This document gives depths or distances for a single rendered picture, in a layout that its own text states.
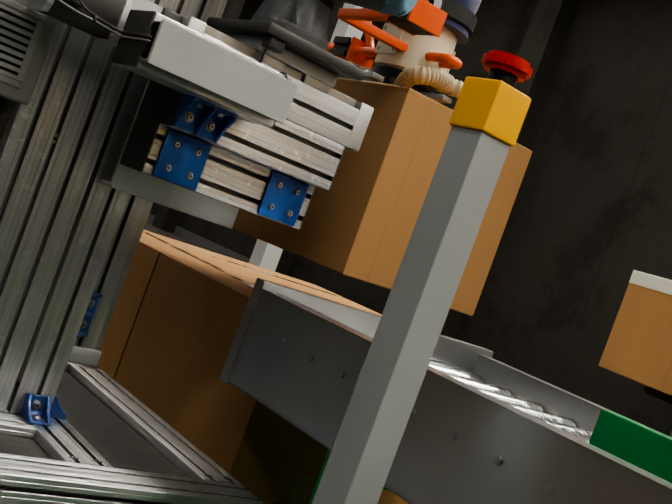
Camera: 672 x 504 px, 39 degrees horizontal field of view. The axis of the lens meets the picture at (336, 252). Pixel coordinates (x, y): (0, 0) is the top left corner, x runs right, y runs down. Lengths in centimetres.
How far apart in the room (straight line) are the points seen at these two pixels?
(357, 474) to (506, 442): 21
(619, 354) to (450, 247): 260
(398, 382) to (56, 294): 77
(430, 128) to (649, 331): 195
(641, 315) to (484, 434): 247
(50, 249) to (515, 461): 91
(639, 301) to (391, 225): 199
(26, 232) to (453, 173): 82
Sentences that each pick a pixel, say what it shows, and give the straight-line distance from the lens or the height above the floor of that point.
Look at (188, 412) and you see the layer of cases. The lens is 220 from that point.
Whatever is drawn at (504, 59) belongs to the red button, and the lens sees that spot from 128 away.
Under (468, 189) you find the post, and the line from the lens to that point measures 125.
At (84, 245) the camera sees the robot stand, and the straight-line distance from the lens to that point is 180.
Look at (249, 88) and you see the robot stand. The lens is 153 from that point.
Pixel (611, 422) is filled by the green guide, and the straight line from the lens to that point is 137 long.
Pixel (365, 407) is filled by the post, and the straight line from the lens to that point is 127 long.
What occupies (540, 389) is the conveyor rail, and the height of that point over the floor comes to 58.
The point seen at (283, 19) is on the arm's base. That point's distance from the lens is 174.
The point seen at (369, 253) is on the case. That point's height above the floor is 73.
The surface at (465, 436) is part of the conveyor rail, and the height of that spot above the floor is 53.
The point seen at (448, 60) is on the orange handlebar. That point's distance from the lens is 218.
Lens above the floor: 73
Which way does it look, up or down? 1 degrees down
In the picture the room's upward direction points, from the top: 20 degrees clockwise
